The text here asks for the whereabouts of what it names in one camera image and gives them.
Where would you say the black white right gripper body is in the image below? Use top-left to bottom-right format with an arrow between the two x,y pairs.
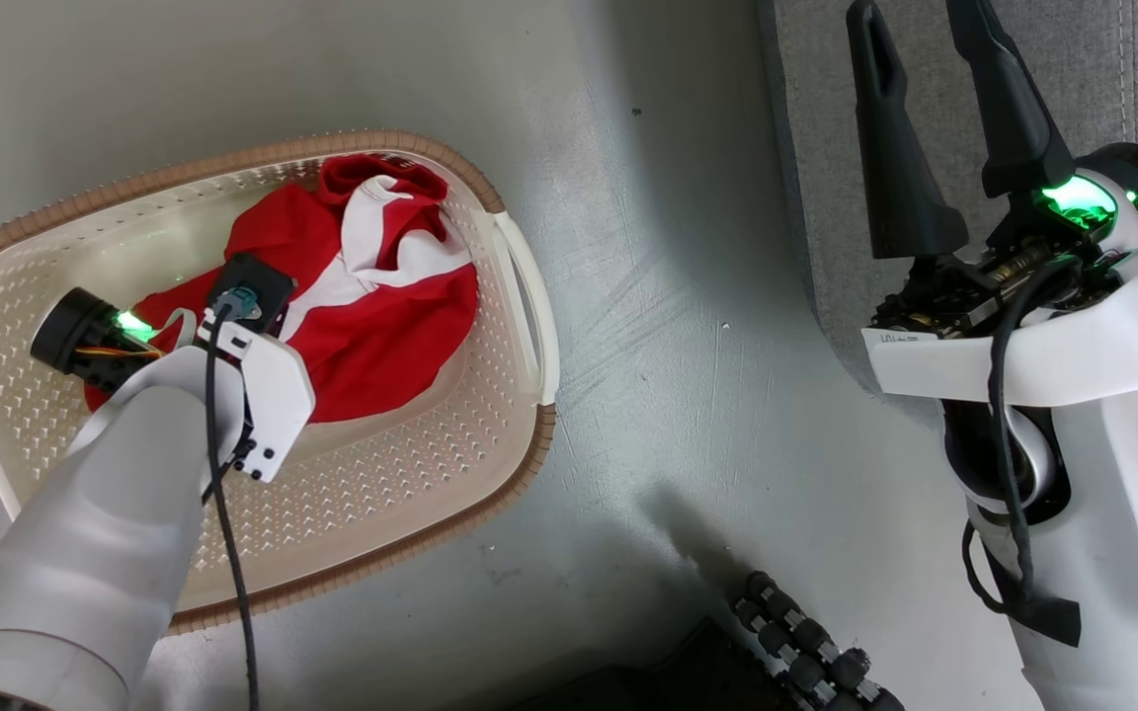
870,143 -> 1138,342

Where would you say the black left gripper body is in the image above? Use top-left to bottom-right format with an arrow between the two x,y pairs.
31,286 -> 162,392

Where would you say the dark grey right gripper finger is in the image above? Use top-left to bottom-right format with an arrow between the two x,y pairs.
846,0 -> 970,261
944,0 -> 1077,199

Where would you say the red and white jersey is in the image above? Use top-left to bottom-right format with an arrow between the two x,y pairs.
85,153 -> 481,426

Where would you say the cream perforated laundry basket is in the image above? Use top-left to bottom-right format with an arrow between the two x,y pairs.
0,128 -> 562,638

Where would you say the grey fabric sofa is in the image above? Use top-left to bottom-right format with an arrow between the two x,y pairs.
757,0 -> 1138,396

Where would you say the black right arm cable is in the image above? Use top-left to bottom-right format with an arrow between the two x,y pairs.
959,262 -> 1084,648

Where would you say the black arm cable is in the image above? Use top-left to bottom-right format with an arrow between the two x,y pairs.
959,262 -> 1084,648
202,301 -> 262,711

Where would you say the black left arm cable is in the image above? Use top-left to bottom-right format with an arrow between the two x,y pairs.
202,301 -> 262,711

